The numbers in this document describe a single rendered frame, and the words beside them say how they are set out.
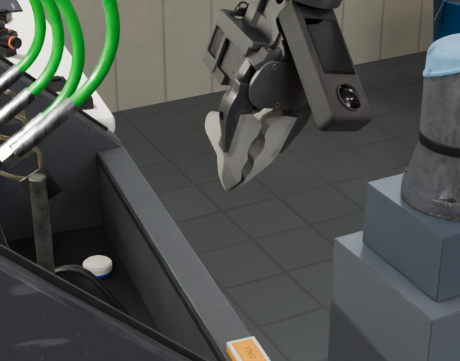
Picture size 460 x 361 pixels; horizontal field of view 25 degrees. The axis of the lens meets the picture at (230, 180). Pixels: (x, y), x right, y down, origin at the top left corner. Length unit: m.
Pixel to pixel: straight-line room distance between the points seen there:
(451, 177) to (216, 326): 0.45
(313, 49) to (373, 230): 0.69
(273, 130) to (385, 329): 0.63
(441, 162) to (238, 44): 0.57
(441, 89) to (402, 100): 2.75
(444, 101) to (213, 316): 0.45
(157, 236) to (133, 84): 2.75
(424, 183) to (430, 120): 0.09
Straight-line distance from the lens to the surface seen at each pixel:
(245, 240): 3.12
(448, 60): 1.36
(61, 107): 1.10
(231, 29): 0.91
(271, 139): 0.94
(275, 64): 0.88
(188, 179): 3.47
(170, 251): 1.23
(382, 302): 1.49
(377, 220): 1.50
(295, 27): 0.87
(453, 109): 1.38
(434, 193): 1.42
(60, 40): 1.24
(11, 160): 1.11
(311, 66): 0.85
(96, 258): 1.43
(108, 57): 1.09
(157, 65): 4.00
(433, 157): 1.42
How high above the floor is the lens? 1.59
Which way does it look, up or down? 27 degrees down
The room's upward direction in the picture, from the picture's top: straight up
